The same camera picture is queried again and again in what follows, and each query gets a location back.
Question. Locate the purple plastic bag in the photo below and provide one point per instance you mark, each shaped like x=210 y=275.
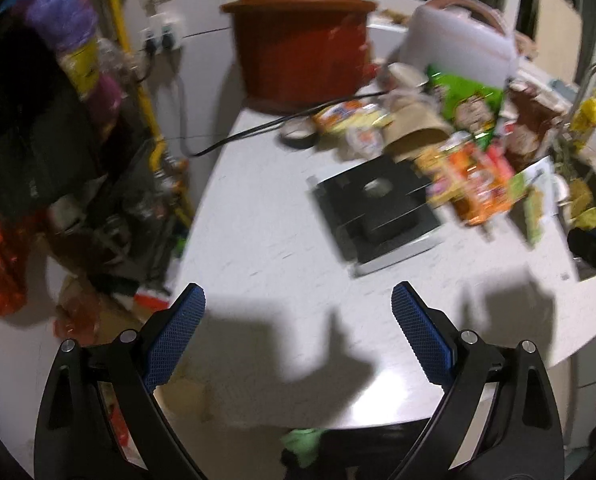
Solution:
x=65 y=25

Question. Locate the orange yellow snack packet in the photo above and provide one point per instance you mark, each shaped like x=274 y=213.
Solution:
x=337 y=118

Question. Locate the yellow gas pipe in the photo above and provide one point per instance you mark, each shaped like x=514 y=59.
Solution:
x=182 y=206

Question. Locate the red clay slow cooker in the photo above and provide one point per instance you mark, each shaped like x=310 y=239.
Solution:
x=295 y=54

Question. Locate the black square tray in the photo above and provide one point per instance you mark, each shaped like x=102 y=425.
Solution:
x=377 y=212

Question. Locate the orange red snack bag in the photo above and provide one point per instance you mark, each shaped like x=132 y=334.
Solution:
x=465 y=178

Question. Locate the steel sink faucet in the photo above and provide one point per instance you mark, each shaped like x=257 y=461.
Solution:
x=581 y=94

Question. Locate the brown paper cup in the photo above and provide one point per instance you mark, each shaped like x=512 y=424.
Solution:
x=414 y=126

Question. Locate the green plastic bag piece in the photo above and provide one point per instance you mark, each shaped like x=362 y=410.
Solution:
x=304 y=444

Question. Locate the black tape roll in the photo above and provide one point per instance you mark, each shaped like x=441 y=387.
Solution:
x=299 y=134

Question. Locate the green snack bag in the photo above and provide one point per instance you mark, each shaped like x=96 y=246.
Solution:
x=467 y=104

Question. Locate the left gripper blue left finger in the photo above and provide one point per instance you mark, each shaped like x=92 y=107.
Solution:
x=74 y=437

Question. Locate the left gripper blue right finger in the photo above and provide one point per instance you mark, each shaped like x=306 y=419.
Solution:
x=522 y=437

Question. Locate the beige cutting board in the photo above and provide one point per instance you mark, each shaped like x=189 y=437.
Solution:
x=557 y=35

